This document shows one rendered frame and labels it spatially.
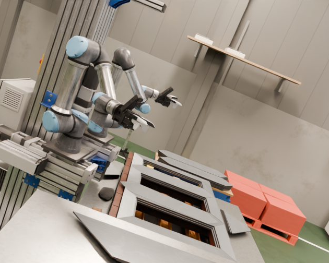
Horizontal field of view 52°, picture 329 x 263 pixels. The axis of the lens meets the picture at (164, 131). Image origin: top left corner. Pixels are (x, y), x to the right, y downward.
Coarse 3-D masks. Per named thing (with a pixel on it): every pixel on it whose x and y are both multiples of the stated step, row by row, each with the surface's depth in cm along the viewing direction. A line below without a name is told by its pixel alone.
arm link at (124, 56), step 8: (120, 56) 236; (128, 56) 236; (120, 64) 238; (128, 64) 235; (128, 72) 238; (128, 80) 242; (136, 80) 242; (136, 88) 243; (144, 96) 248; (144, 104) 247; (144, 112) 249
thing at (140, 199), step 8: (144, 160) 298; (160, 168) 299; (144, 176) 266; (184, 176) 301; (160, 184) 266; (168, 184) 268; (200, 184) 301; (184, 192) 269; (136, 200) 220; (144, 200) 223; (152, 208) 223; (160, 208) 224; (168, 208) 225; (208, 208) 254; (176, 216) 224; (184, 216) 226; (200, 224) 226; (208, 224) 227; (216, 224) 231; (216, 240) 212
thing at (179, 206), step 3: (177, 201) 241; (180, 201) 243; (174, 204) 235; (177, 204) 237; (180, 204) 239; (183, 204) 241; (174, 207) 230; (177, 207) 232; (180, 207) 234; (183, 207) 236; (177, 210) 227; (180, 210) 229; (183, 210) 231; (183, 213) 227
